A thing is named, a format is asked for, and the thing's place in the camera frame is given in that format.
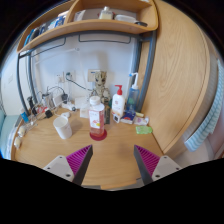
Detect white red pump lotion bottle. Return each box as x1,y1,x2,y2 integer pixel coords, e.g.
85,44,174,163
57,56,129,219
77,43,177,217
112,85,125,116

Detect green wipes packet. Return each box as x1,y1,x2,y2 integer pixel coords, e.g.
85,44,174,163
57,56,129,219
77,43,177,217
136,126,153,134

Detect clear bottle with pink liquid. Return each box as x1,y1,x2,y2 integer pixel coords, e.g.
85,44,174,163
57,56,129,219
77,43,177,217
89,96,104,133

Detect white clear storage box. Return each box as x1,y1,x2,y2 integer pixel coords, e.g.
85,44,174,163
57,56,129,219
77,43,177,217
114,14,136,23

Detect white tissue pack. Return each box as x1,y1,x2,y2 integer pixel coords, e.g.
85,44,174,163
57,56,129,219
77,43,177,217
75,97,89,118

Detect blue small bottle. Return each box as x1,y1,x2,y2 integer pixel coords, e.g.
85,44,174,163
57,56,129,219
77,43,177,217
21,112,29,123

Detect clear blue pump bottle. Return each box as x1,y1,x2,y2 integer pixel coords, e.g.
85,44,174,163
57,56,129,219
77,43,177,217
126,72,139,112

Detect grey metal shelf frame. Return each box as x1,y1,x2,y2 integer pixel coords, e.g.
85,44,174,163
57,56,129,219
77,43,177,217
16,29,158,116

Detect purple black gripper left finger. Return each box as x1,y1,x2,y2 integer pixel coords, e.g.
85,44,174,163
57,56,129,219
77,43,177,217
66,145,93,185

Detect white paper cup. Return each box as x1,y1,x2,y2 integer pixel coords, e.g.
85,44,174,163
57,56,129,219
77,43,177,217
53,116,72,139

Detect white power strip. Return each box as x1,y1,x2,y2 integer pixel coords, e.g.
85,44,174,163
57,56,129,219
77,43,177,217
62,102,76,111

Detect round dark red coaster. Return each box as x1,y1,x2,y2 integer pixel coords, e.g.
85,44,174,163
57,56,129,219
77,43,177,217
90,130,107,141

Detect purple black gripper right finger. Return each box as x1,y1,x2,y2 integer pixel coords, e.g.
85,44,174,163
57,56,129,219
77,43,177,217
134,145,160,185

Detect striped towel on right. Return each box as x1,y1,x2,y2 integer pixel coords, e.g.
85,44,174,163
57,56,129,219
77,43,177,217
185,62,224,152

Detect bed with light bedding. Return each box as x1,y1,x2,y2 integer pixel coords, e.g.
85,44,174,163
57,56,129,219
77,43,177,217
0,110,19,160

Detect black hair comb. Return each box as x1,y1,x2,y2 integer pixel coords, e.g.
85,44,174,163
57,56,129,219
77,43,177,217
104,105,110,124

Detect wooden wall shelf unit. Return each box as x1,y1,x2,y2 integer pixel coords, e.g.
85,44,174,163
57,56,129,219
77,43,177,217
17,0,158,53

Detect Groot figurine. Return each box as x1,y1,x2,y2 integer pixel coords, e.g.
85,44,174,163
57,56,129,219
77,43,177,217
91,71,111,104

